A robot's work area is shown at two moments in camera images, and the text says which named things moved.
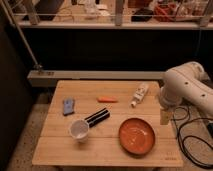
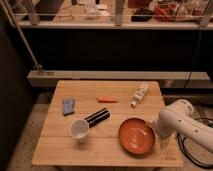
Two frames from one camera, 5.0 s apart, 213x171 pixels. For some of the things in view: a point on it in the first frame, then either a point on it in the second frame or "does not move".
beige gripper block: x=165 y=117 -> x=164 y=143
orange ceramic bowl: x=136 y=136 does not move
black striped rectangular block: x=97 y=117 does not move
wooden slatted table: x=106 y=123 does not move
